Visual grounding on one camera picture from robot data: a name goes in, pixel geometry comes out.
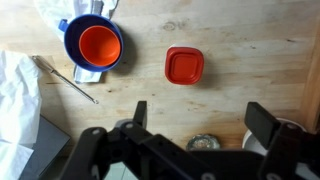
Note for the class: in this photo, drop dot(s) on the thin metal utensil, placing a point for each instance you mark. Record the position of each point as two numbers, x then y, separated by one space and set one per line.
66 80

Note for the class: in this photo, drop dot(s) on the grey blue box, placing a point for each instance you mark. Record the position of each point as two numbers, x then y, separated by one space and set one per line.
50 140

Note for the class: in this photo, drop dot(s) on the orange plastic cup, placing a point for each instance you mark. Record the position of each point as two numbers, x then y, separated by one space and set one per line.
100 45

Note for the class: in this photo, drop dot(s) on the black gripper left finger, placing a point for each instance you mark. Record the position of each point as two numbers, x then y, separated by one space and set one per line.
100 150

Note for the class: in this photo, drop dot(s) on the red square lid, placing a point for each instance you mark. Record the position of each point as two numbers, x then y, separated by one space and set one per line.
184 65

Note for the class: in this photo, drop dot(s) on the white cloth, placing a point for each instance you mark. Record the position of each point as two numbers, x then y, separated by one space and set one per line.
53 13

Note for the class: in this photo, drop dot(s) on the small glass dish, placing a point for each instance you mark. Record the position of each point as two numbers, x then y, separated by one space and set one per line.
202 142

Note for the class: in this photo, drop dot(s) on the crumpled white paper towel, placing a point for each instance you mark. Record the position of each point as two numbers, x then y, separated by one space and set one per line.
16 100

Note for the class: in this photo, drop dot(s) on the blue bowl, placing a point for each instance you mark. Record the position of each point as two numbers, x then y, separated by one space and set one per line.
71 46

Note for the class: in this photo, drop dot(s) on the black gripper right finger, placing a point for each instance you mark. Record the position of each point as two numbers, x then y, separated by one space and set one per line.
286 146

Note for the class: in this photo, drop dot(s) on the white bowl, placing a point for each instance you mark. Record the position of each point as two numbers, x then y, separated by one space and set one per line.
251 145

